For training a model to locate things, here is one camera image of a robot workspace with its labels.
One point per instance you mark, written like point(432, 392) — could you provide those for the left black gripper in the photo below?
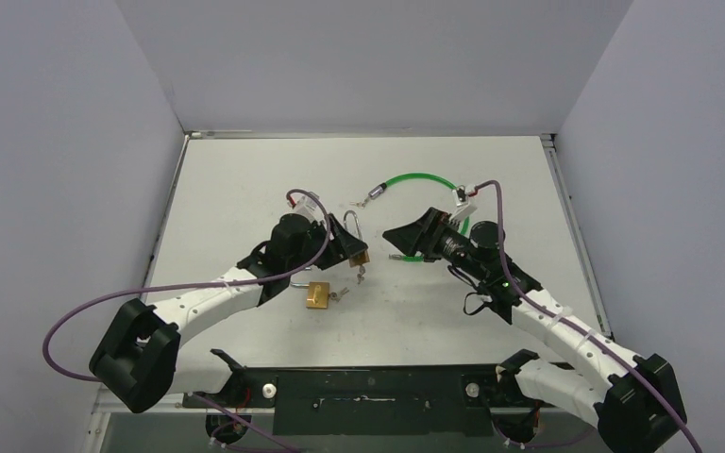
point(337, 251)

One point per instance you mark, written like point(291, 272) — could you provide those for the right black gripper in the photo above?
point(430, 231)

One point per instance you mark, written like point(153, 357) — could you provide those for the long-shackle brass padlock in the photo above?
point(359, 255)

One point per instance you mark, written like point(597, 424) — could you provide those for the silver key pair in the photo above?
point(337, 296)

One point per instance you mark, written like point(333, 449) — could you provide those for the green cable lock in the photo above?
point(383, 186)

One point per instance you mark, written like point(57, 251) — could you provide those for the short brass padlock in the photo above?
point(317, 294)

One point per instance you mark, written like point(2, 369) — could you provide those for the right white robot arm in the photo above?
point(633, 402)

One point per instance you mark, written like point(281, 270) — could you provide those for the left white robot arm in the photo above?
point(140, 359)

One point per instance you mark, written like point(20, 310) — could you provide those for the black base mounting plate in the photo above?
point(382, 400)

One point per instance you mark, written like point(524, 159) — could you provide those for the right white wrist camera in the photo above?
point(464, 207)

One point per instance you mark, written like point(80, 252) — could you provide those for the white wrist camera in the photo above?
point(464, 207)
point(305, 204)

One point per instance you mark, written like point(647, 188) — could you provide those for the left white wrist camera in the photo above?
point(305, 204)

